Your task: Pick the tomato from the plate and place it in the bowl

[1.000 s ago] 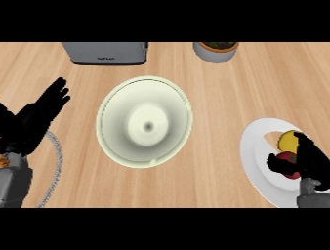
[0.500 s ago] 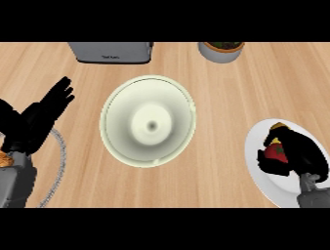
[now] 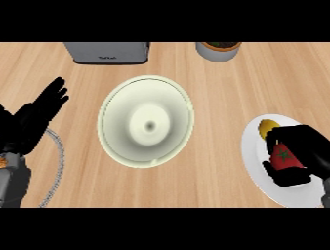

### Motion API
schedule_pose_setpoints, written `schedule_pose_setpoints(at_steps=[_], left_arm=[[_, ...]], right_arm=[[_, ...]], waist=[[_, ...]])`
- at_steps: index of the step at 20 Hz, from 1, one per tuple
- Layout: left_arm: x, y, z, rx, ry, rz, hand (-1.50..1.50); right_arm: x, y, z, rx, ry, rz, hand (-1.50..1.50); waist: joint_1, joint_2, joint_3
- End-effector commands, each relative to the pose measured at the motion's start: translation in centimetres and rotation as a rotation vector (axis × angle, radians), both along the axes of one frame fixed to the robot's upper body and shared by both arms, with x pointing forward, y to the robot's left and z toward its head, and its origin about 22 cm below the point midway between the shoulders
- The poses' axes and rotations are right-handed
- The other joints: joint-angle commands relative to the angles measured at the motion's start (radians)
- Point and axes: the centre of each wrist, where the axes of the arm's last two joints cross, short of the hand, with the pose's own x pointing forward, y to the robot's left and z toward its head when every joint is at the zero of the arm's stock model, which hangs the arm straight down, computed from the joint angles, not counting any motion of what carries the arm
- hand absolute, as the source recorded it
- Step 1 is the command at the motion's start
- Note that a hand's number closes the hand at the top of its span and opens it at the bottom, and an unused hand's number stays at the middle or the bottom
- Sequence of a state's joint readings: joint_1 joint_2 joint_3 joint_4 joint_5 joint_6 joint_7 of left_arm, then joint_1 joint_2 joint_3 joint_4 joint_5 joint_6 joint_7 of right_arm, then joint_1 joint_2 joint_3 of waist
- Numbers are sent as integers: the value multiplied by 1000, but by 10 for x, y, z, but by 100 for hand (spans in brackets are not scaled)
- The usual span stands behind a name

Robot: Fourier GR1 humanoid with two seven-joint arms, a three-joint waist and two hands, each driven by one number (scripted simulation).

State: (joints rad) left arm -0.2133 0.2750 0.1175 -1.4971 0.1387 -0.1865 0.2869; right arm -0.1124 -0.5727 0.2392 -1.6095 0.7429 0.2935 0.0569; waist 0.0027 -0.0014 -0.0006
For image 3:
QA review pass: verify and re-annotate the grey toaster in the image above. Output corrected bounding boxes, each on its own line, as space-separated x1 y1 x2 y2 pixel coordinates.
63 42 151 65

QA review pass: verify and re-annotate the yellow lemon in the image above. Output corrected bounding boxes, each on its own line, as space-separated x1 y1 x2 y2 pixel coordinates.
257 118 282 141

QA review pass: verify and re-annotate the wire basket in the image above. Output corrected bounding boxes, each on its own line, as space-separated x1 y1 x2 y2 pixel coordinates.
0 127 65 209

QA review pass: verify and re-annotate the pale green bowl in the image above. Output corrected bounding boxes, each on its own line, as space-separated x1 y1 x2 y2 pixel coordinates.
96 74 195 169

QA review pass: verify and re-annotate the white plate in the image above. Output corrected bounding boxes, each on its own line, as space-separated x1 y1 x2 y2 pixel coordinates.
239 113 330 209

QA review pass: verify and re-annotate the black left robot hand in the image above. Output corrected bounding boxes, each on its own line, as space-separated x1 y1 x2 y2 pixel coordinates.
0 76 71 156

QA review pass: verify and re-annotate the grey plant pot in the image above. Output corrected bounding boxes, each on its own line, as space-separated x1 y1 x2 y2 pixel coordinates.
194 42 242 63

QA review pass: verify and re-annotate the red tomato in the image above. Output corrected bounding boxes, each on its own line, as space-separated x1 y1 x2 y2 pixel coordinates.
269 142 304 172

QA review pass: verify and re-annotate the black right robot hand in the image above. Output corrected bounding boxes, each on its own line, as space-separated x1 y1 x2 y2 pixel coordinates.
260 124 330 188

